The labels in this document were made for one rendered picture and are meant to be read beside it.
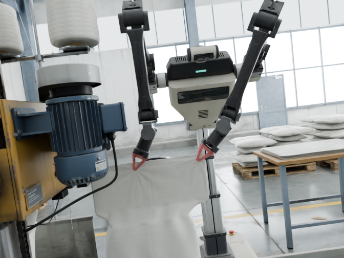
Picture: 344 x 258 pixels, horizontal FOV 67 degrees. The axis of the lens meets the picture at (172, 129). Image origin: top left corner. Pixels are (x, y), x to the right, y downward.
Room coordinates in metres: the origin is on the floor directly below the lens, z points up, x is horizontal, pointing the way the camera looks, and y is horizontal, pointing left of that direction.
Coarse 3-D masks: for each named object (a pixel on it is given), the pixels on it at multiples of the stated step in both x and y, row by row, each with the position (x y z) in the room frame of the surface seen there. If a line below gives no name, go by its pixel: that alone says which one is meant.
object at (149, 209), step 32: (160, 160) 1.12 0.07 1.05; (192, 160) 1.13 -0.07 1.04; (96, 192) 1.11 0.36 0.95; (128, 192) 1.12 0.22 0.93; (160, 192) 1.12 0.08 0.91; (192, 192) 1.13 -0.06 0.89; (128, 224) 1.06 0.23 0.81; (160, 224) 1.06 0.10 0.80; (192, 224) 1.08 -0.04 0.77; (128, 256) 1.04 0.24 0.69; (160, 256) 1.04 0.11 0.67; (192, 256) 1.07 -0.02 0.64
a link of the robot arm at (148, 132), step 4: (156, 112) 1.11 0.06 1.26; (156, 116) 1.11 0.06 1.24; (156, 120) 1.11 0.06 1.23; (144, 124) 1.03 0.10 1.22; (148, 124) 1.03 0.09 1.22; (144, 128) 1.02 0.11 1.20; (148, 128) 1.02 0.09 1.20; (152, 128) 1.03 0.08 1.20; (144, 132) 1.02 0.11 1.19; (148, 132) 1.02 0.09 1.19; (152, 132) 1.03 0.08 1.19; (144, 136) 1.02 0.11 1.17; (148, 136) 1.02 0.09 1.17; (152, 136) 1.03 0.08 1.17; (148, 140) 1.02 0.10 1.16
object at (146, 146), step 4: (140, 140) 1.10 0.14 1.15; (144, 140) 1.09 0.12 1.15; (152, 140) 1.11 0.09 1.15; (140, 144) 1.10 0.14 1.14; (144, 144) 1.09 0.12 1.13; (148, 144) 1.10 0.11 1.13; (136, 148) 1.07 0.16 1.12; (140, 148) 1.09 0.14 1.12; (144, 148) 1.09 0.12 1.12; (148, 148) 1.11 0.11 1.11; (140, 152) 1.11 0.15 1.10; (144, 152) 1.07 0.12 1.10; (148, 152) 1.10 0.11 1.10
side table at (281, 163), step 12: (264, 156) 2.37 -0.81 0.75; (312, 156) 2.14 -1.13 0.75; (324, 156) 2.09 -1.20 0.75; (336, 156) 2.09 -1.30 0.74; (264, 192) 2.63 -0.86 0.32; (264, 204) 2.63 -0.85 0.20; (276, 204) 2.64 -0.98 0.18; (288, 204) 2.11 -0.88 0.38; (264, 216) 2.63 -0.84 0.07; (288, 216) 2.11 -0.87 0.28; (288, 228) 2.11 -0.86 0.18; (288, 240) 2.11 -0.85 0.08
